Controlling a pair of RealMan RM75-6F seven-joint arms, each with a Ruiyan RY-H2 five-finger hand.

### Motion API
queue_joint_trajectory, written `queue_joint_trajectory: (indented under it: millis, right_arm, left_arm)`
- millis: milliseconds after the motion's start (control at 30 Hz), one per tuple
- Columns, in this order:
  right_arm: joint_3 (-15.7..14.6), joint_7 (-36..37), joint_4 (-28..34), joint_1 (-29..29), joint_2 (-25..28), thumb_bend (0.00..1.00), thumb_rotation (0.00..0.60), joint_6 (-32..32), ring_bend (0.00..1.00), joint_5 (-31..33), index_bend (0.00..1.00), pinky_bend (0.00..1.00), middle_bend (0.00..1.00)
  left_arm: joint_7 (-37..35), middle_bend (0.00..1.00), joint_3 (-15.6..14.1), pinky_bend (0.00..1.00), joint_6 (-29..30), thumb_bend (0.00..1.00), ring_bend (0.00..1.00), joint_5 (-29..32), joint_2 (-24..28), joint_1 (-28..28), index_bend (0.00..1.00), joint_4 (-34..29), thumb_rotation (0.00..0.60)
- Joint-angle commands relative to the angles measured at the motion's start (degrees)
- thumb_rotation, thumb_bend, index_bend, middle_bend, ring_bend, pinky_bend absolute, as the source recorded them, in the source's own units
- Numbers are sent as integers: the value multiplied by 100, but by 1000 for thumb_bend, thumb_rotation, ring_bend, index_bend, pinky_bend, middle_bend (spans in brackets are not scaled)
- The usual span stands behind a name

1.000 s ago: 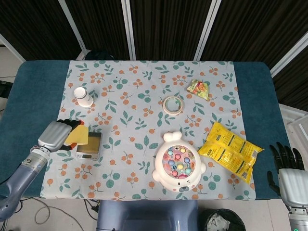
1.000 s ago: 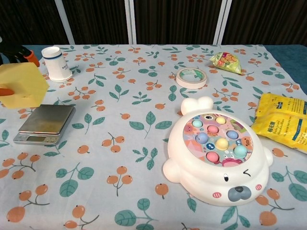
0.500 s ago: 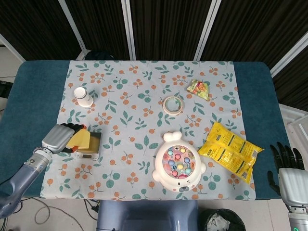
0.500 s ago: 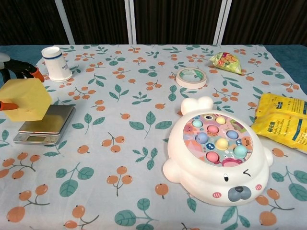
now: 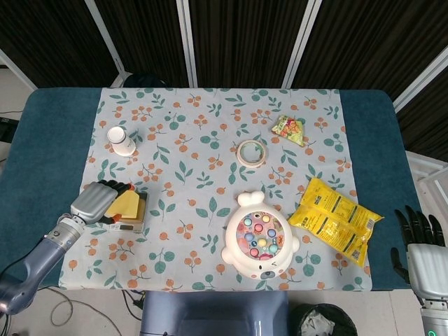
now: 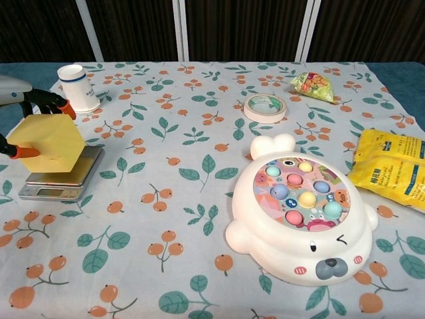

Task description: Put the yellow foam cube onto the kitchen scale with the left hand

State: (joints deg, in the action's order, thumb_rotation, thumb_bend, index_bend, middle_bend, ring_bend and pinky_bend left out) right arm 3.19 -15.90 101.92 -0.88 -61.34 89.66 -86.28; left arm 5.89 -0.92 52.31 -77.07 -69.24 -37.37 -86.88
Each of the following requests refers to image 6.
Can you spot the black left robot hand orange fingertips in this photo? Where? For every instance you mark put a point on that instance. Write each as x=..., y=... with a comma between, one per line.
x=43, y=98

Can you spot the yellow foam cube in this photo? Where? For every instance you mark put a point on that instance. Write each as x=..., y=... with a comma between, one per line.
x=50, y=143

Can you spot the silver kitchen scale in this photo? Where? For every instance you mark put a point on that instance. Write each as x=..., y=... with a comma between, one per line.
x=66, y=179

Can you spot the white paper cup blue stripe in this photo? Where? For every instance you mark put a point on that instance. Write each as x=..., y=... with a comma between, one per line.
x=79, y=91

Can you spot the floral patterned tablecloth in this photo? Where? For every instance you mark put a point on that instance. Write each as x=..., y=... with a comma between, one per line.
x=199, y=232

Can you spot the roll of beige tape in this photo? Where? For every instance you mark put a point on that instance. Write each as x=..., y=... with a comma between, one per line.
x=265, y=109

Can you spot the green snack packet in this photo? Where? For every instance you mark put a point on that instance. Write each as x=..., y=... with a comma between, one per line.
x=313, y=87

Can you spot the white seal whack-a-mole toy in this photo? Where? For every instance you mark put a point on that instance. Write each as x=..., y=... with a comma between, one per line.
x=299, y=216

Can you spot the yellow snack bag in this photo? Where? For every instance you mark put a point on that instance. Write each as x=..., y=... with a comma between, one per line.
x=391, y=166

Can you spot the white vertical frame post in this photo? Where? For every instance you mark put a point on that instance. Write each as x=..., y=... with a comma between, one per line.
x=88, y=30
x=305, y=30
x=182, y=30

